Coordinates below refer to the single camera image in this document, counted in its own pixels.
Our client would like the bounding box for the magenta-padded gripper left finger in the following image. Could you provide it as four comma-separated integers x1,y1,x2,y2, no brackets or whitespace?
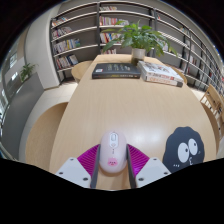
54,143,102,190

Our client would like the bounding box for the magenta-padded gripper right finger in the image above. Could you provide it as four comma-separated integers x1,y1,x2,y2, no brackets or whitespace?
125,143,173,189

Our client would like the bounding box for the pink white computer mouse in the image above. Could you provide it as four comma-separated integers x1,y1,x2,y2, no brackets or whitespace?
99,130,129,174

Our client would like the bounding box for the dark cloud-shaped mouse pad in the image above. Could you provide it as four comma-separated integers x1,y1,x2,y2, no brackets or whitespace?
162,125,206,174

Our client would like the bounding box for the white book red-lettered spine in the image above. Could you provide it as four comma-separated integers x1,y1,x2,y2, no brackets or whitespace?
141,71,184,88

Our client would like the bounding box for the wooden slatted chairs group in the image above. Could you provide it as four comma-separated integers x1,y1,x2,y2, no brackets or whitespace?
199,83,224,124

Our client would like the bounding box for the white illustrated book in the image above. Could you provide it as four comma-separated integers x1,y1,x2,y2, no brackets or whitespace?
137,60,185,84

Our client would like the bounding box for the black hardcover book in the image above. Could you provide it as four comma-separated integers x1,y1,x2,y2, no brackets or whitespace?
91,62,142,80

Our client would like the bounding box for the green potted plant white pot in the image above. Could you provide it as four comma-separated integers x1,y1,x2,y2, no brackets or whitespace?
101,20,178,66

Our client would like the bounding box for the grey bookshelf unit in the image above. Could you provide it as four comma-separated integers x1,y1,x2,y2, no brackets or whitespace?
49,0,224,98

